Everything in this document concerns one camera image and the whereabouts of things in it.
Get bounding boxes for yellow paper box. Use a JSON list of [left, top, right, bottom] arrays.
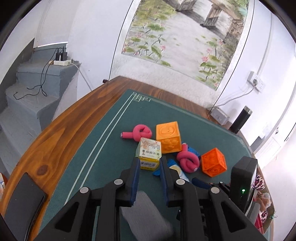
[[135, 137, 162, 171]]

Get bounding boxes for dark orange rubber cube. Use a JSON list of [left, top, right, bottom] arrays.
[[201, 148, 227, 177]]

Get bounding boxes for grey knitted sock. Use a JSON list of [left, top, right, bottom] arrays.
[[121, 191, 174, 240]]

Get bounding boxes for blue cloth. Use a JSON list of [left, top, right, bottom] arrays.
[[163, 143, 200, 182]]

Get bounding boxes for blue snack packet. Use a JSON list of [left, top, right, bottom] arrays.
[[169, 164, 190, 182]]

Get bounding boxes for pink foam curler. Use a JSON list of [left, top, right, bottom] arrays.
[[120, 124, 152, 142], [177, 143, 200, 173]]

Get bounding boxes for light orange rubber cube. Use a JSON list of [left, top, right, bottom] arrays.
[[156, 121, 182, 154]]

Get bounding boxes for green table mat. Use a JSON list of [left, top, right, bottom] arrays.
[[37, 90, 264, 240]]

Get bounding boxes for pastel fluffy toy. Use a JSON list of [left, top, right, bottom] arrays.
[[255, 191, 272, 212]]

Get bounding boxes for grey box device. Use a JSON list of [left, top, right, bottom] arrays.
[[210, 108, 229, 126]]

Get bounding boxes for black thermos bottle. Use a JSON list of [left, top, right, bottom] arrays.
[[229, 106, 252, 134]]

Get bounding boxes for black phone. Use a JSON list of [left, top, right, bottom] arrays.
[[4, 173, 47, 240]]

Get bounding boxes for landscape scroll painting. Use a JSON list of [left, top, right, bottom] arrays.
[[110, 1, 255, 107]]

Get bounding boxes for grey concrete stairs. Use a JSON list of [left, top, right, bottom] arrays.
[[1, 42, 79, 176]]

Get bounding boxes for white power strip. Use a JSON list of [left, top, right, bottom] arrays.
[[53, 60, 72, 66]]

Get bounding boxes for black camera box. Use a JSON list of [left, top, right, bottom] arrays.
[[230, 156, 257, 213]]

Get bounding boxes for white wall socket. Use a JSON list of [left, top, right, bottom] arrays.
[[247, 71, 265, 93]]

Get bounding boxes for grey power cable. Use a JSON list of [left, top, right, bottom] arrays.
[[206, 79, 258, 110]]

